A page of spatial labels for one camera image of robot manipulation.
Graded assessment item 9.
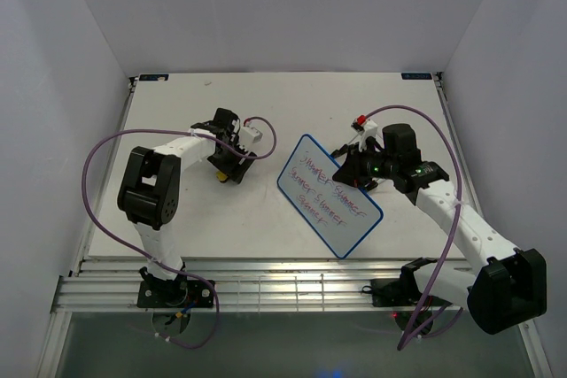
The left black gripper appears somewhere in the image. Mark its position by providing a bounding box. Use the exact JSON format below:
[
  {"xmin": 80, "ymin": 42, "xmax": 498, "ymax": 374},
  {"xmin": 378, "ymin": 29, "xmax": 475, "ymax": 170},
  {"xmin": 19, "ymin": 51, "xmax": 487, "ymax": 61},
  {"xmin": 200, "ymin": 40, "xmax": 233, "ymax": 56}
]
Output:
[{"xmin": 207, "ymin": 137, "xmax": 257, "ymax": 184}]

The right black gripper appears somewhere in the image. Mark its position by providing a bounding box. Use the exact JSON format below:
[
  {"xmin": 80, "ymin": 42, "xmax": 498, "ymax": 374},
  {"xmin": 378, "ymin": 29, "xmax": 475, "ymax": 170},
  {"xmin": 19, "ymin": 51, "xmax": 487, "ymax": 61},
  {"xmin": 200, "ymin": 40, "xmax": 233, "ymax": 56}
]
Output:
[{"xmin": 332, "ymin": 141, "xmax": 398, "ymax": 189}]

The yellow bone-shaped eraser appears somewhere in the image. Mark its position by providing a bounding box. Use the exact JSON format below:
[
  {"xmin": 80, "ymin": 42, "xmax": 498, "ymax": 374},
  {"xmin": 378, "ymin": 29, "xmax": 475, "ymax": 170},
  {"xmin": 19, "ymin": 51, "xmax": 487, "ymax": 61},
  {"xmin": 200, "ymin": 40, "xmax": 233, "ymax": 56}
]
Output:
[{"xmin": 216, "ymin": 172, "xmax": 229, "ymax": 183}]

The blue-framed whiteboard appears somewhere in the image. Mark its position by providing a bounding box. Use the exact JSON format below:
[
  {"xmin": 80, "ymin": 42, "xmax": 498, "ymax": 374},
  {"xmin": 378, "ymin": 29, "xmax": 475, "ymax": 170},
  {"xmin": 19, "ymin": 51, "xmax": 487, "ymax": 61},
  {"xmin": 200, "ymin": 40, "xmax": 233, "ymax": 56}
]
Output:
[{"xmin": 276, "ymin": 134, "xmax": 384, "ymax": 259}]

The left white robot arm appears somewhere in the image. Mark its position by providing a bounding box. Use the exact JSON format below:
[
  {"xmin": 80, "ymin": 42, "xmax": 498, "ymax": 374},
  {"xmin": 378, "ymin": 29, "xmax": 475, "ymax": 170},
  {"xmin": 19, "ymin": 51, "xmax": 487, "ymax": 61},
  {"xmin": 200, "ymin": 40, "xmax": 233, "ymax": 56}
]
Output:
[{"xmin": 117, "ymin": 108, "xmax": 262, "ymax": 307}]

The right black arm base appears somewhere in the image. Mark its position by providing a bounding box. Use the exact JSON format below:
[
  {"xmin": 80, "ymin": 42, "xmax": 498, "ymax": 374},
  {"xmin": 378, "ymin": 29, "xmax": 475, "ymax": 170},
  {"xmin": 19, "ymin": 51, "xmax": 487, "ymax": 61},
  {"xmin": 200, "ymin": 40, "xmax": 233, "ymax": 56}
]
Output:
[{"xmin": 361, "ymin": 258, "xmax": 438, "ymax": 307}]

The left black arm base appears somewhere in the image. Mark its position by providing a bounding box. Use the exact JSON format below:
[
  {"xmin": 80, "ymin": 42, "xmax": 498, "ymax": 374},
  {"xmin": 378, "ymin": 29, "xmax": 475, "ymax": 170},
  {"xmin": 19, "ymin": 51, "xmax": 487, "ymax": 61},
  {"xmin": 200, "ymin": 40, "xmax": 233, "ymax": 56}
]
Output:
[{"xmin": 136, "ymin": 267, "xmax": 215, "ymax": 309}]

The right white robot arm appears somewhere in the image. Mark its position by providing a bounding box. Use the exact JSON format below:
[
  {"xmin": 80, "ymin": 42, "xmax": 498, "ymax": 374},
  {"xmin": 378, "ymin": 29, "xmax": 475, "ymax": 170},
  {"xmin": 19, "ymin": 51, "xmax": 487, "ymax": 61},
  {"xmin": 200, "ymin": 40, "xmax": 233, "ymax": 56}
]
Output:
[{"xmin": 333, "ymin": 119, "xmax": 548, "ymax": 335}]

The right blue corner label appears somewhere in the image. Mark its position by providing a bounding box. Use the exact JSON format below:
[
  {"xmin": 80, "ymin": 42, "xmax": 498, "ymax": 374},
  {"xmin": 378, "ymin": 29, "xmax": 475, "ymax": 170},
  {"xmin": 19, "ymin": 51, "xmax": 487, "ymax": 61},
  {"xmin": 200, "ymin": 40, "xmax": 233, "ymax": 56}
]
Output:
[{"xmin": 400, "ymin": 73, "xmax": 432, "ymax": 81}]

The blue corner label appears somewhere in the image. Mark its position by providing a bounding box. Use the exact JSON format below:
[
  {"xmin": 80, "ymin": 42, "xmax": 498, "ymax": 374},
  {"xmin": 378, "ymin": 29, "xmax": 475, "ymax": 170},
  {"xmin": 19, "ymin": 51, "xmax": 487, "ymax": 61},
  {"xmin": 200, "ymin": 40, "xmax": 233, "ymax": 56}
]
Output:
[
  {"xmin": 400, "ymin": 73, "xmax": 432, "ymax": 81},
  {"xmin": 138, "ymin": 73, "xmax": 169, "ymax": 81}
]

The left blue corner label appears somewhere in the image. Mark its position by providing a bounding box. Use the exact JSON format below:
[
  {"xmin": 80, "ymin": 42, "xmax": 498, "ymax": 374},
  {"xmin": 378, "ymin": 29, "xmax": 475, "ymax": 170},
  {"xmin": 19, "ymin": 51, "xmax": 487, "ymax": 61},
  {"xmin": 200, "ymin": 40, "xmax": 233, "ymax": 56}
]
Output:
[{"xmin": 138, "ymin": 73, "xmax": 169, "ymax": 81}]

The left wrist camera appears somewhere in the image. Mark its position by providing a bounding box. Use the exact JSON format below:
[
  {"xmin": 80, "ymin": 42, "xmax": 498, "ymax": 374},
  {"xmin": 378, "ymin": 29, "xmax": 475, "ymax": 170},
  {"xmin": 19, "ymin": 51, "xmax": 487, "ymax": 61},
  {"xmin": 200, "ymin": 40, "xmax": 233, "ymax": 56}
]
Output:
[{"xmin": 238, "ymin": 126, "xmax": 262, "ymax": 147}]

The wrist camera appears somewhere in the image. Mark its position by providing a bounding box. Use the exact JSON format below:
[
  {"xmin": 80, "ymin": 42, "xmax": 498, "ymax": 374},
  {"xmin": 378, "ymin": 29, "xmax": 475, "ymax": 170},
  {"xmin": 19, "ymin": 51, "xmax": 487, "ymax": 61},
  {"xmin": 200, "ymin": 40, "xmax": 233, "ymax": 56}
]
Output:
[
  {"xmin": 351, "ymin": 115, "xmax": 378, "ymax": 151},
  {"xmin": 238, "ymin": 126, "xmax": 262, "ymax": 147}
]

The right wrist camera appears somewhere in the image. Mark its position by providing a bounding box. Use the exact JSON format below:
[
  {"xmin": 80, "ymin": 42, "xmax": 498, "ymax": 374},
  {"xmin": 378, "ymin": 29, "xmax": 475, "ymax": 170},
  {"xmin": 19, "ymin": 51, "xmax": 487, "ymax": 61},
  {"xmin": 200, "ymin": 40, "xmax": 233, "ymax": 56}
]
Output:
[{"xmin": 351, "ymin": 115, "xmax": 378, "ymax": 151}]

